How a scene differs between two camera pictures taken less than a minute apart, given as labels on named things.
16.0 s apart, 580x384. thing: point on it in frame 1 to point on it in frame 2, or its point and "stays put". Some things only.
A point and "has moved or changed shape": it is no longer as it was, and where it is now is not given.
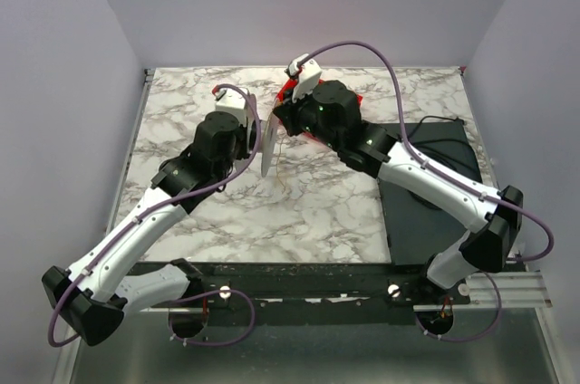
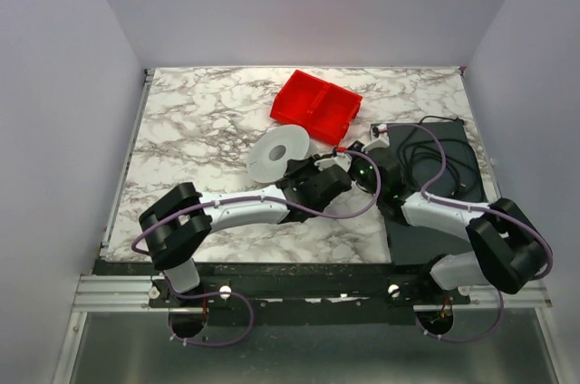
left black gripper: (250, 139) to (295, 171)
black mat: (422, 228) stays put
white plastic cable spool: (268, 141) has moved or changed shape
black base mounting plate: (299, 293) stays put
